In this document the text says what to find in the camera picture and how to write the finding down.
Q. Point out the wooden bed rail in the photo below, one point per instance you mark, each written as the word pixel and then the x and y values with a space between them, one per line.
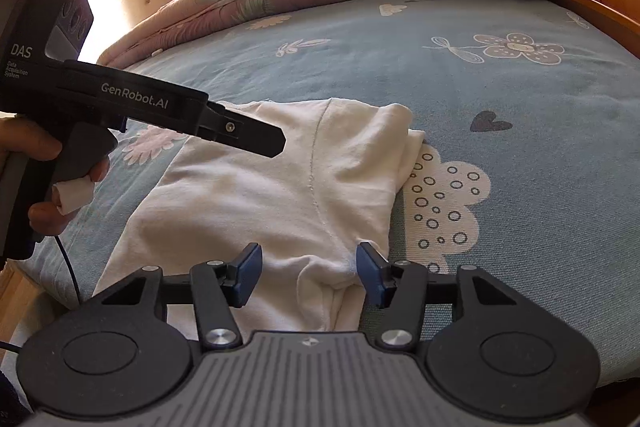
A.
pixel 20 302

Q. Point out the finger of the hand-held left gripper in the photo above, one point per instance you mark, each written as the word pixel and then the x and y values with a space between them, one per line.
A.
pixel 250 137

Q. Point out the person's left hand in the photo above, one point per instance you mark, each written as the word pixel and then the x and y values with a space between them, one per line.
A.
pixel 42 219

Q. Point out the blue floral bed sheet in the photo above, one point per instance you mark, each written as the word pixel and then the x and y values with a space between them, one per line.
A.
pixel 525 187

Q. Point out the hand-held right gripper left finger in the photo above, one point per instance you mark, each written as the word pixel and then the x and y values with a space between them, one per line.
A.
pixel 247 274

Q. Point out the white printed sweatshirt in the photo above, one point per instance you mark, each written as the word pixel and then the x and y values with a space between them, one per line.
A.
pixel 260 197

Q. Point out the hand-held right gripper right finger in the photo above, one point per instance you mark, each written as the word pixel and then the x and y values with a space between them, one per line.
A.
pixel 372 277

